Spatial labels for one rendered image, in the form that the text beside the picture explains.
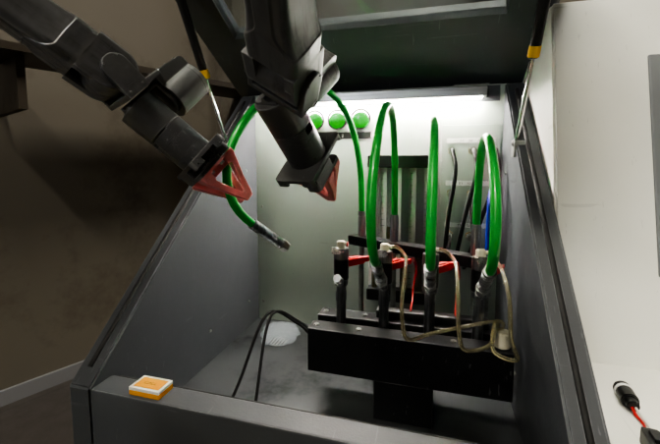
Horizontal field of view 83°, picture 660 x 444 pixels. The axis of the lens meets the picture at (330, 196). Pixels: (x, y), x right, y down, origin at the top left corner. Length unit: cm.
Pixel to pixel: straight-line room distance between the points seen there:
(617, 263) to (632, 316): 8
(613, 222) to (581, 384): 27
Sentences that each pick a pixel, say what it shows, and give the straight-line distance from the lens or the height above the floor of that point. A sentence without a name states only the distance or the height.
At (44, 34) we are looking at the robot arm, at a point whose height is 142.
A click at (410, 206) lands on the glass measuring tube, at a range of 93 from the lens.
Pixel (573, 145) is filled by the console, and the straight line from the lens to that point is 73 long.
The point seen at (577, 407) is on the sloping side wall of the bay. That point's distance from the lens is 56.
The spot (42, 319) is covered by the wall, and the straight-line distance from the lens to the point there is 270.
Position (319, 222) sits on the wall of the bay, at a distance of 100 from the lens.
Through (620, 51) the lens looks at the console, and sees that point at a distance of 81.
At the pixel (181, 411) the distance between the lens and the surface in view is 61.
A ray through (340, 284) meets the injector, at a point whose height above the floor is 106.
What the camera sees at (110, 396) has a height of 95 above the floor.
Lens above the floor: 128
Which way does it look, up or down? 6 degrees down
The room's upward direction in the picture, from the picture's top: straight up
